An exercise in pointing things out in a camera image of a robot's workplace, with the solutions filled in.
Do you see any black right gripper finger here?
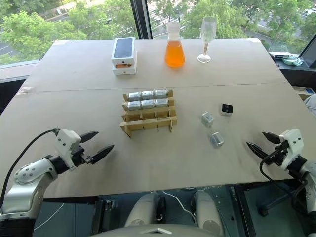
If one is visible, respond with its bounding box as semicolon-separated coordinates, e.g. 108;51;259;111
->
262;131;281;145
245;141;270;161

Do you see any pale teal object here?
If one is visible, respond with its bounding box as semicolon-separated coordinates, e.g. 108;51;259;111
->
282;56;305;67

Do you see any dark side desk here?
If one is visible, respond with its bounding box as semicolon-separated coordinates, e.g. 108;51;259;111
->
276;63;316;87

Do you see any blue and white flat box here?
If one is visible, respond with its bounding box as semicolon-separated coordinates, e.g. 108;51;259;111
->
273;52;292;60

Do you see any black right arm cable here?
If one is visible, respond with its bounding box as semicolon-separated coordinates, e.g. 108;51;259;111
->
259;151;310;213

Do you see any dark monitor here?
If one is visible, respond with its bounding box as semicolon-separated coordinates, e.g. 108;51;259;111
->
298;37;316;68

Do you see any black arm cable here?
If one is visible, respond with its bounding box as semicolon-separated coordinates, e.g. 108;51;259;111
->
0;128;60;207
259;151;310;213

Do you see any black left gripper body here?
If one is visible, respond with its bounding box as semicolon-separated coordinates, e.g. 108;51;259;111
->
73;145;94;168

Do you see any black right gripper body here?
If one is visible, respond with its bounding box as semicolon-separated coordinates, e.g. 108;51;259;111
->
265;140;290;166

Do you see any glass flask with orange liquid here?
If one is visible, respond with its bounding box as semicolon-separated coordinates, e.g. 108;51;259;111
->
164;22;186;68

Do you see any white phone box, dark print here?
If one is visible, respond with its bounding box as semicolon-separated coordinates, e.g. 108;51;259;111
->
110;37;138;68

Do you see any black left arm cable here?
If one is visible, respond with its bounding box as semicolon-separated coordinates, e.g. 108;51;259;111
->
0;128;60;207

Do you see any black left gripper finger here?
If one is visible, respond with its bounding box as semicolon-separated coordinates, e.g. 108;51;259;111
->
91;144;115;164
79;131;100;143

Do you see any silver robot thigh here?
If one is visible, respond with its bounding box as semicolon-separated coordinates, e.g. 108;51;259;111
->
194;189;224;237
124;192;161;228

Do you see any grey rounded object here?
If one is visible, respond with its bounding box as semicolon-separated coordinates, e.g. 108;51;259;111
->
303;94;316;115

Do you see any silver left robot thigh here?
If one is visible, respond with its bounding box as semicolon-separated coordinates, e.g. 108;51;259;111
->
124;192;161;228

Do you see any white cable under table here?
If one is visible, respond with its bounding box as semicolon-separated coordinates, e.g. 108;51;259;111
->
161;189;196;221

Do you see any clear champagne glass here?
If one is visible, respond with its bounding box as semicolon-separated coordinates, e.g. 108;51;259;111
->
197;16;217;63

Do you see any white plastic block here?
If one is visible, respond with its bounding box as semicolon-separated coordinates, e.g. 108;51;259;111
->
112;59;138;76

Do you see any black table foot frame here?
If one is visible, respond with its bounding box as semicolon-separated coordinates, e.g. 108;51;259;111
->
257;182;298;218

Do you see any silver right robot thigh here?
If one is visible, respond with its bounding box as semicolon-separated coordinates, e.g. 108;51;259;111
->
194;189;224;237

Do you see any wooden rack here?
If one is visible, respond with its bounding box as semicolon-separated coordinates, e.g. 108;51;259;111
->
119;89;178;138

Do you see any small white black cube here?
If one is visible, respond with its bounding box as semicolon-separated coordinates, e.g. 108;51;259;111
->
220;103;234;117

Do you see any grey robot torso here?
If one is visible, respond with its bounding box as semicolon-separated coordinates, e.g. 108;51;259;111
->
90;223;224;237

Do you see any dark window pillar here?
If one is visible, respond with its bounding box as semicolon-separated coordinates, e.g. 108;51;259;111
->
129;0;153;40

